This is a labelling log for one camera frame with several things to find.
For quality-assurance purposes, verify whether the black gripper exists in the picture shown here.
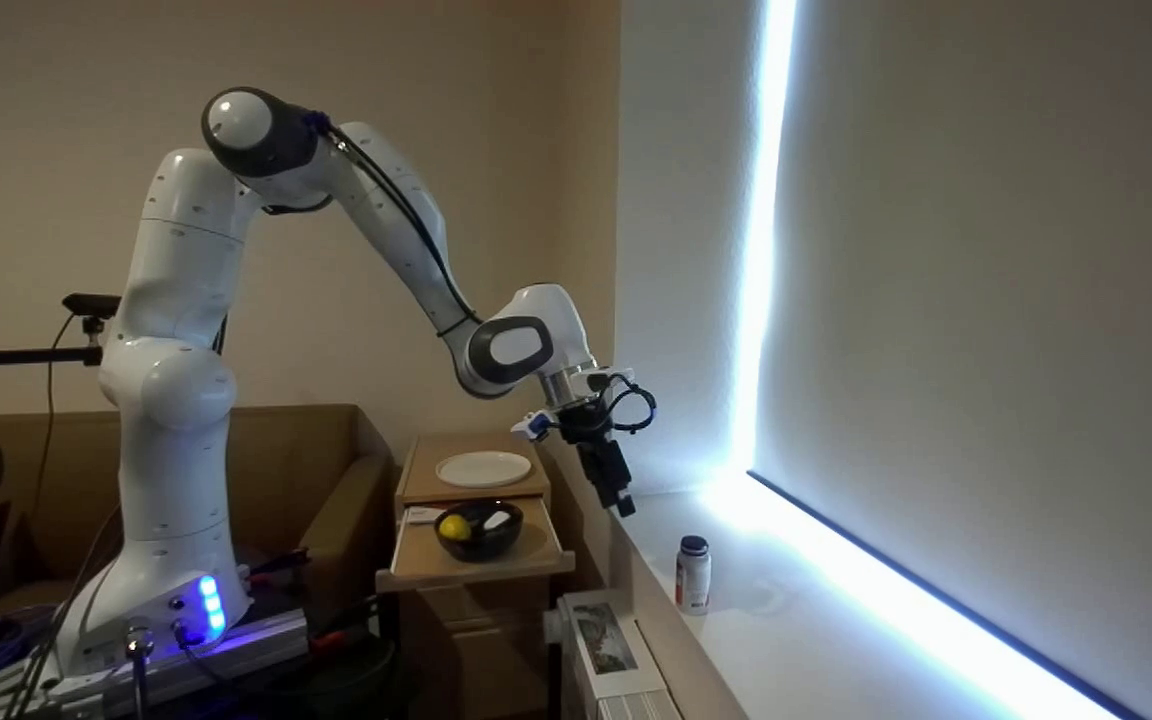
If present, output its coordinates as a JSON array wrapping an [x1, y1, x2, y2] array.
[[562, 373, 656, 515]]

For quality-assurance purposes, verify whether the orange label pill bottle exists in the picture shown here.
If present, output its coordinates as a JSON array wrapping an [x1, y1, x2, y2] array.
[[676, 537, 714, 613]]

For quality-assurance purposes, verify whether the yellow lemon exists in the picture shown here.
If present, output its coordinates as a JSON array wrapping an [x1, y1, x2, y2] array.
[[435, 512, 472, 545]]

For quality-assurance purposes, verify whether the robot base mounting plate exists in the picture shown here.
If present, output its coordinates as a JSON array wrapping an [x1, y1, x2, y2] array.
[[0, 610, 307, 720]]

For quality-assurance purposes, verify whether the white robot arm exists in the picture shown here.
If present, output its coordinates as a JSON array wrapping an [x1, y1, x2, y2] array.
[[52, 89, 633, 678]]

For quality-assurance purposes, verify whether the white round plate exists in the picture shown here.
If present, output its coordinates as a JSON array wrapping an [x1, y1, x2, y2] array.
[[435, 454, 534, 490]]

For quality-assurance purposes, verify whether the black bowl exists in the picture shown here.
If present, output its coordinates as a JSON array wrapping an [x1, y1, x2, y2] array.
[[435, 499, 523, 564]]

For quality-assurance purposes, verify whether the wooden side table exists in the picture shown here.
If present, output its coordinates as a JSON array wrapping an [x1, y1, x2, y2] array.
[[375, 437, 576, 720]]

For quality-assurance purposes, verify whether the brown leather armchair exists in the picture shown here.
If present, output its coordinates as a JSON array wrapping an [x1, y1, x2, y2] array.
[[0, 405, 391, 626]]

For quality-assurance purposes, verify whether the white window blind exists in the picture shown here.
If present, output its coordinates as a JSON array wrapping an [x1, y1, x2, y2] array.
[[758, 0, 1152, 720]]

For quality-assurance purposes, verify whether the black camera on stand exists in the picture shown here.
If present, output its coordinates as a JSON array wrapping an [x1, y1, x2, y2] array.
[[65, 291, 121, 336]]

